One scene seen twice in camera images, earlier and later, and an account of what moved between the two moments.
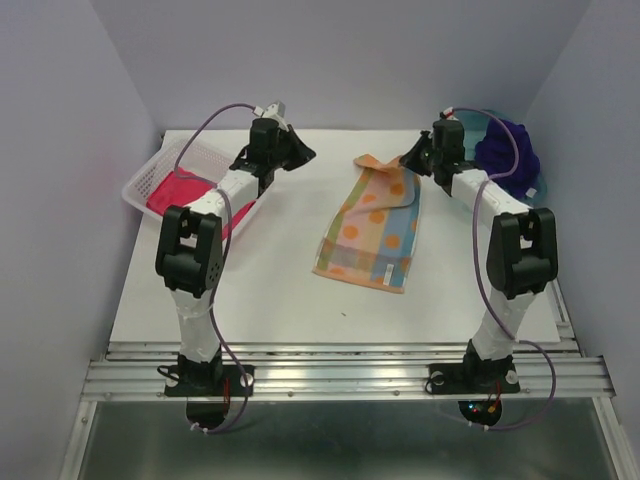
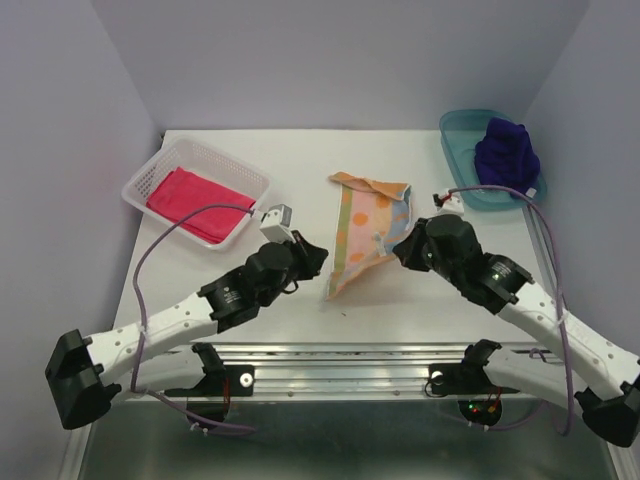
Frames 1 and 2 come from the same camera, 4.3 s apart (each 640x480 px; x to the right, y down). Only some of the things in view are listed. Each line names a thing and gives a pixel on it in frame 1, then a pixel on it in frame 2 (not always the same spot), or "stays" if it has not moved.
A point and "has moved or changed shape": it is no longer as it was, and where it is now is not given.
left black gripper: [302, 153] -> [311, 257]
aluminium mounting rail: [549, 369] stays
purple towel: [496, 153] stays
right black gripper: [409, 158] -> [408, 247]
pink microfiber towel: [173, 191] stays
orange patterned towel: [372, 235] has moved or changed shape
